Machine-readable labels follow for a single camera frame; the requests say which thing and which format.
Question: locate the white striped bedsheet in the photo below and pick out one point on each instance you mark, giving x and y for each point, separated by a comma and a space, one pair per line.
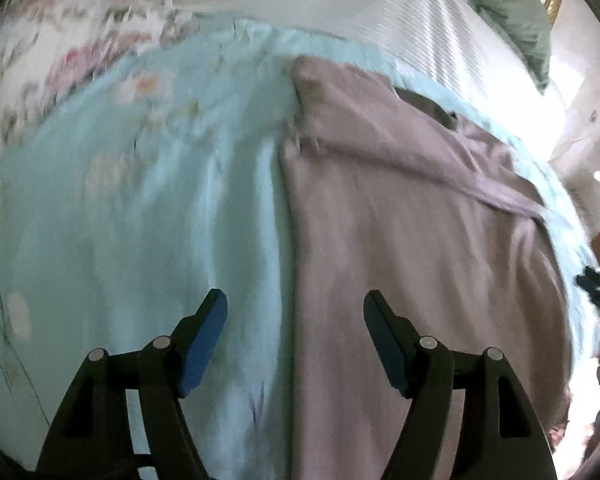
390, 20

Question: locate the green pillow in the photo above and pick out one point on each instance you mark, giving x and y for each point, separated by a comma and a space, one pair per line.
510, 5

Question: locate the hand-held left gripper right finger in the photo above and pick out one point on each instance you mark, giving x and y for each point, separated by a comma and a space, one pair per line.
389, 342

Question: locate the floral bedsheet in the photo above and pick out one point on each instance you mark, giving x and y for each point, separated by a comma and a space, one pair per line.
65, 35

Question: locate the mauve garment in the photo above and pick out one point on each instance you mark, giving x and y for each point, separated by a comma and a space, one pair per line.
405, 240

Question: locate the light blue printed blanket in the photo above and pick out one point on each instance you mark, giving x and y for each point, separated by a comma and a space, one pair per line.
145, 220

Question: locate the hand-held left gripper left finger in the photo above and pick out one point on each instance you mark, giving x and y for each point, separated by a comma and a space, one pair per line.
204, 344

